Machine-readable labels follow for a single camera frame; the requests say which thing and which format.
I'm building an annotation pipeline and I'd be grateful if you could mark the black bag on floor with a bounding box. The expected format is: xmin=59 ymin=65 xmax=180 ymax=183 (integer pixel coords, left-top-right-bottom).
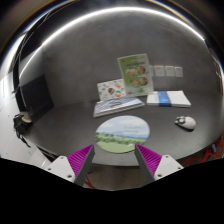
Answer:
xmin=13 ymin=112 xmax=32 ymax=147

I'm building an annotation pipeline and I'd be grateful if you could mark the white box blue band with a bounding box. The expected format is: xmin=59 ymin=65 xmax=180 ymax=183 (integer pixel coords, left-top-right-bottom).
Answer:
xmin=146 ymin=90 xmax=191 ymax=107

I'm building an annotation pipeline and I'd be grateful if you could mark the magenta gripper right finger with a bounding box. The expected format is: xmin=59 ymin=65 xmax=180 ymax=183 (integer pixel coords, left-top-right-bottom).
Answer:
xmin=134 ymin=144 xmax=183 ymax=184

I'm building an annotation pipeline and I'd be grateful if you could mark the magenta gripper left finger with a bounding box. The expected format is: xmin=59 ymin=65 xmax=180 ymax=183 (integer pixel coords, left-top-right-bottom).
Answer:
xmin=46 ymin=145 xmax=95 ymax=186

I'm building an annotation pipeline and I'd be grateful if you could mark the white computer mouse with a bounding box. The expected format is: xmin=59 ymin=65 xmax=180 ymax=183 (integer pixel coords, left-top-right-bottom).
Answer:
xmin=175 ymin=116 xmax=196 ymax=130

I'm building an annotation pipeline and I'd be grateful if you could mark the green illustrated book upright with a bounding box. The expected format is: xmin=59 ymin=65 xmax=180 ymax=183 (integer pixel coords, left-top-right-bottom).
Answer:
xmin=117 ymin=54 xmax=154 ymax=96

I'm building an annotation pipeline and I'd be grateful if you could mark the white colourful illustrated book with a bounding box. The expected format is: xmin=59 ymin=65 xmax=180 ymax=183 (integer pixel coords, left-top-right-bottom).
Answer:
xmin=97 ymin=79 xmax=126 ymax=101

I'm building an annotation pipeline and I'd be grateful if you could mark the white paper on wall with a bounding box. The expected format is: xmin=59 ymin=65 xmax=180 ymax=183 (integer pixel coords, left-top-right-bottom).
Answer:
xmin=174 ymin=67 xmax=183 ymax=77
xmin=154 ymin=65 xmax=165 ymax=77
xmin=165 ymin=66 xmax=175 ymax=77

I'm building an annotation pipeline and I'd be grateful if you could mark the black monitor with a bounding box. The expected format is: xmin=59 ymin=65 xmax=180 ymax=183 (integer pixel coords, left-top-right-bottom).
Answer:
xmin=19 ymin=75 xmax=54 ymax=123

